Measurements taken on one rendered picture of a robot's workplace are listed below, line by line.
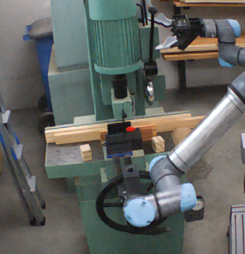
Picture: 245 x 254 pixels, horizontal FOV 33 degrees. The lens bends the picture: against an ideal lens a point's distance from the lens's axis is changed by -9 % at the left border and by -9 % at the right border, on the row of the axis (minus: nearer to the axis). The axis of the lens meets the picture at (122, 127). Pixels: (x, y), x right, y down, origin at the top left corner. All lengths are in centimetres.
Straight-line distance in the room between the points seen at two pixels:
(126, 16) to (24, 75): 272
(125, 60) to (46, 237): 145
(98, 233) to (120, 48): 80
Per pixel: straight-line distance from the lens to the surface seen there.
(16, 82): 421
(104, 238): 192
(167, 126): 180
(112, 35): 155
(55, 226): 276
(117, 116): 170
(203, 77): 437
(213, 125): 120
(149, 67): 181
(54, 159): 171
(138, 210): 111
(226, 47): 161
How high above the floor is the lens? 180
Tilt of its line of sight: 29 degrees down
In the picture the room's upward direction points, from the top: 5 degrees counter-clockwise
